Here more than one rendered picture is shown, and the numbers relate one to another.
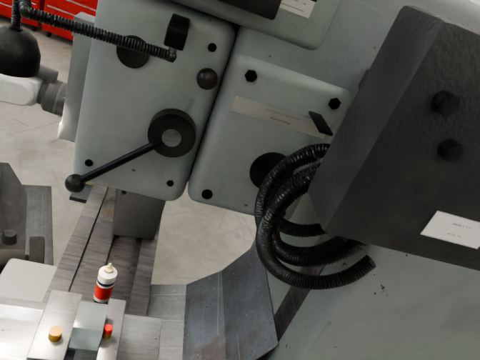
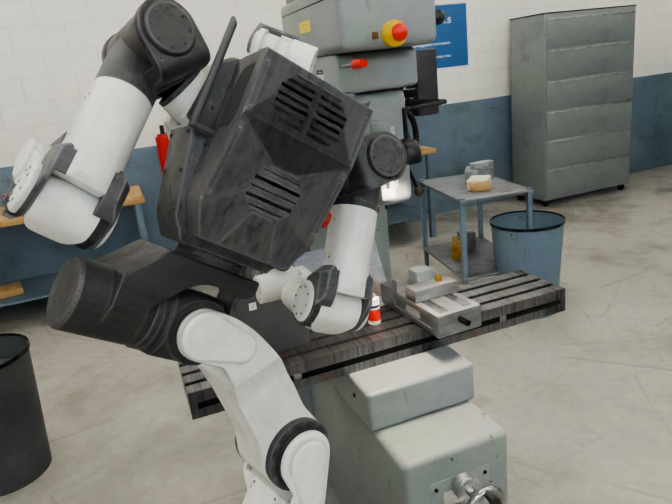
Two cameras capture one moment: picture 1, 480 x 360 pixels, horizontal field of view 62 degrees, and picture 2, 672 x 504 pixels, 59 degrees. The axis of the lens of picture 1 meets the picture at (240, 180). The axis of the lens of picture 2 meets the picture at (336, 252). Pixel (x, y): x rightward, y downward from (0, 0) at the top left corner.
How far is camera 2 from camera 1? 2.08 m
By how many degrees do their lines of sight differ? 86
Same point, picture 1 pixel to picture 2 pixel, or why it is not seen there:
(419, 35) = (431, 54)
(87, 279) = (368, 330)
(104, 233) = (313, 345)
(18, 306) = (430, 307)
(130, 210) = not seen: hidden behind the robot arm
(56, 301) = (420, 288)
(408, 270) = not seen: hidden behind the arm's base
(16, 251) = not seen: outside the picture
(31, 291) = (387, 371)
